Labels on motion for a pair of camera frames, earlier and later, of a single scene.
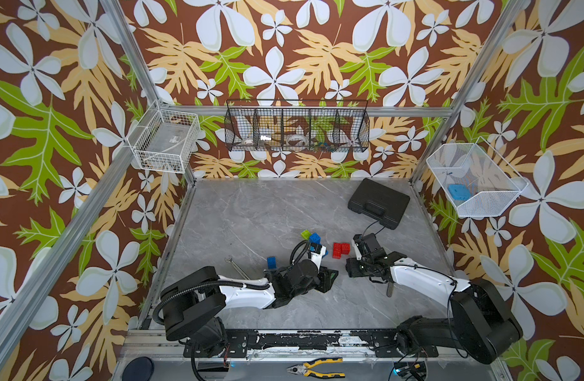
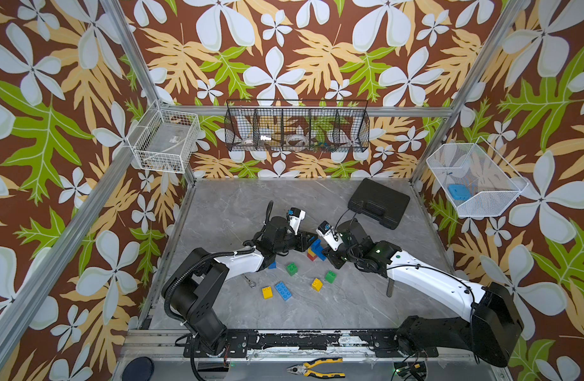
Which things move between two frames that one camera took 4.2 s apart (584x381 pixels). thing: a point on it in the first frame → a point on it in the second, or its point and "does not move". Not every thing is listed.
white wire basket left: [164, 138] does not move
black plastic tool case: [386, 205] does not move
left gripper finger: [325, 279] → [306, 240]
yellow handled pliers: [302, 368] does not move
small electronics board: [413, 370] does not move
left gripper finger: [301, 253] → [268, 211]
